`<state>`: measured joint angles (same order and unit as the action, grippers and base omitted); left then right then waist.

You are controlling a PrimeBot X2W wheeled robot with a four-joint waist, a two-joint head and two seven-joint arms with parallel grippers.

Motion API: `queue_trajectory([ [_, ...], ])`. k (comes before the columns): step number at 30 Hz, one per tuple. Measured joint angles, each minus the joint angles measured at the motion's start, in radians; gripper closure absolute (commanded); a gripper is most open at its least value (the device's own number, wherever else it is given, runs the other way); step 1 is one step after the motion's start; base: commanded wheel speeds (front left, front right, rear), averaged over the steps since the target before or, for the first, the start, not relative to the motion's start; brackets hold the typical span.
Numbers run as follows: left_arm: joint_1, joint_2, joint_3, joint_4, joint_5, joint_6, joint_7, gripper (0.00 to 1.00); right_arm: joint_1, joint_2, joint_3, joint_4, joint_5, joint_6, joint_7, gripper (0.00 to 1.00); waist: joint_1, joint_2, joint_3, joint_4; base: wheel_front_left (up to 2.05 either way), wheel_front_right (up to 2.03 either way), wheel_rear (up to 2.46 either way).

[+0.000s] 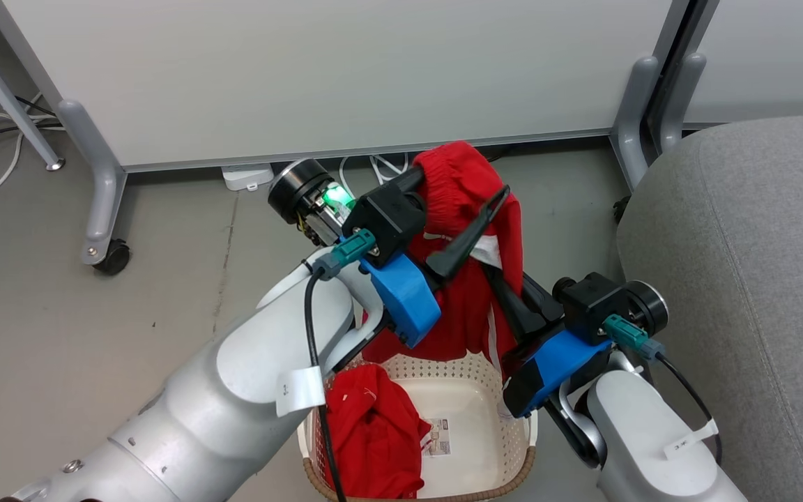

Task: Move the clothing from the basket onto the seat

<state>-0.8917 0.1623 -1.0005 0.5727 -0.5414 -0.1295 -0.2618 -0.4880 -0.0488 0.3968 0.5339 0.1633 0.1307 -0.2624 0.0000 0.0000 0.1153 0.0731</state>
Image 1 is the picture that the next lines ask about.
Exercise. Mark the white power adapter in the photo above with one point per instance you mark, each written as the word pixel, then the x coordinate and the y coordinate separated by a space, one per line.
pixel 247 176

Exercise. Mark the blue right wrist camera box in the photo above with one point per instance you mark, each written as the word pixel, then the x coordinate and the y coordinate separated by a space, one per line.
pixel 562 362

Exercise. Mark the small black caster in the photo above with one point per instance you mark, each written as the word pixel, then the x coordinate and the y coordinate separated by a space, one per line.
pixel 622 209

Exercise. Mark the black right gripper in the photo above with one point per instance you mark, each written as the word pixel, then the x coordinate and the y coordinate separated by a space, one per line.
pixel 590 303

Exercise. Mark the cream perforated laundry basket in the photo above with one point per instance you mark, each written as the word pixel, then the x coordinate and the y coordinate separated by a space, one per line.
pixel 471 404

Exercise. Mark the crumpled red garment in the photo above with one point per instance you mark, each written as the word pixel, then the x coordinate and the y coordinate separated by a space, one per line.
pixel 373 432

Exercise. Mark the red garment with white stripes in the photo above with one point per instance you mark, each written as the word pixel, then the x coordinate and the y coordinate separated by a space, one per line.
pixel 457 174

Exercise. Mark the small white partition panel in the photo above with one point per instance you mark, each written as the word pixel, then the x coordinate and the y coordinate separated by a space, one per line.
pixel 778 56

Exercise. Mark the grey fabric sofa seat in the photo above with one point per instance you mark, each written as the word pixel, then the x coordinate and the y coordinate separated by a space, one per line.
pixel 757 279

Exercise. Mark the blue left wrist camera box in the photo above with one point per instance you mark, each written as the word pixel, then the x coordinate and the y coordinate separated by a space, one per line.
pixel 405 296

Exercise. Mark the large white partition panel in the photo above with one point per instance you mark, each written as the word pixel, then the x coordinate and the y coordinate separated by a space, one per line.
pixel 304 70

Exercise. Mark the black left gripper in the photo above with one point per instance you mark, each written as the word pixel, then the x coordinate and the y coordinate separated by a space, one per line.
pixel 391 216

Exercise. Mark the printed label sticker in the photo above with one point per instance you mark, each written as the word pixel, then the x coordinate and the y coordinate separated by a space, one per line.
pixel 436 437

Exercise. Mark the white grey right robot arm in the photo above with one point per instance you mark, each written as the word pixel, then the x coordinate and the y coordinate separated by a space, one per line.
pixel 645 446

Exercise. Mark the grey slanted table leg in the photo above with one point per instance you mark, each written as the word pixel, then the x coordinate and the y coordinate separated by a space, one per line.
pixel 4 90

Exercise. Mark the grey partition leg with caster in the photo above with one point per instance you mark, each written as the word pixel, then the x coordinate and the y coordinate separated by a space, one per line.
pixel 105 188

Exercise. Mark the blue wrist camera box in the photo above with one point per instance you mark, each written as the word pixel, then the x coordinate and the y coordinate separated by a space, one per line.
pixel 562 362
pixel 405 296

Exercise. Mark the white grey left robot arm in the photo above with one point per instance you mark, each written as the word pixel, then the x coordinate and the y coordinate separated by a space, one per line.
pixel 234 390

